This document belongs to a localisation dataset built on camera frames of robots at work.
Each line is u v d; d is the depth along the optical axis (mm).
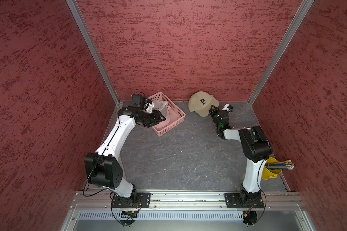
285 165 706
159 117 734
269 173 744
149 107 752
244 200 659
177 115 1093
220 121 794
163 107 1097
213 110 897
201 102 1021
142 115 682
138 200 734
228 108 894
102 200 769
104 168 422
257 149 533
